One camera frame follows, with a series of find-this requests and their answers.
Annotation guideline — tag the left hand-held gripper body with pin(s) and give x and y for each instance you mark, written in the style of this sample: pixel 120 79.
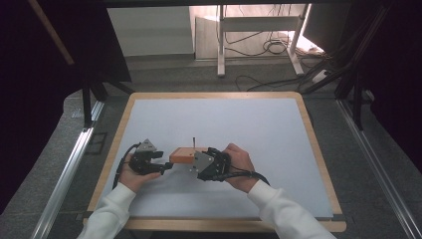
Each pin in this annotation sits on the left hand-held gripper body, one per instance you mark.
pixel 142 161

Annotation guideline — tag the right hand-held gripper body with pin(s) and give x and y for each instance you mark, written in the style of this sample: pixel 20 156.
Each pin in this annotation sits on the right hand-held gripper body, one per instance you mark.
pixel 212 166

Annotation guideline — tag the person's left hand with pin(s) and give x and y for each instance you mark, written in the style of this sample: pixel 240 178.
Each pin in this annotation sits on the person's left hand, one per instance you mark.
pixel 132 181

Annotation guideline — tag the person's right hand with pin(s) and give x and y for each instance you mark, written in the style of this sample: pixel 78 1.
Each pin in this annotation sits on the person's right hand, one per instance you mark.
pixel 240 166

